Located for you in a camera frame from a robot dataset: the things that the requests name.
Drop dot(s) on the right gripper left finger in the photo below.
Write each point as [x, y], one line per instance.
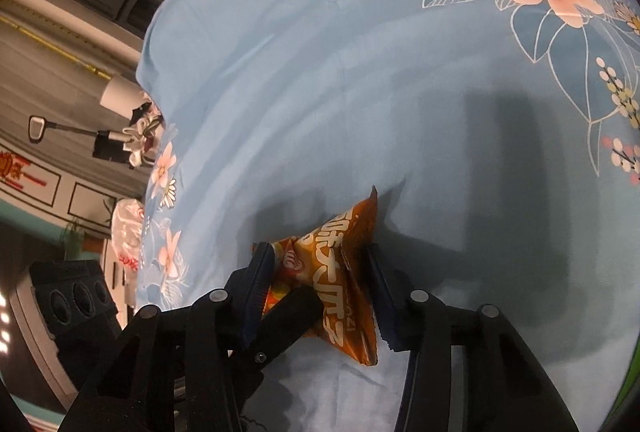
[220, 376]

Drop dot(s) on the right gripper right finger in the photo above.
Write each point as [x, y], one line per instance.
[468, 370]

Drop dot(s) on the orange panda snack bag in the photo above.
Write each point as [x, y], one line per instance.
[328, 260]

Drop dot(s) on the green cardboard box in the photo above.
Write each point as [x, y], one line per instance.
[624, 415]

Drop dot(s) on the white red plastic bag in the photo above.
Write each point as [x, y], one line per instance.
[126, 232]

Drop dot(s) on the blue floral tablecloth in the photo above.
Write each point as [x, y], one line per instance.
[502, 138]

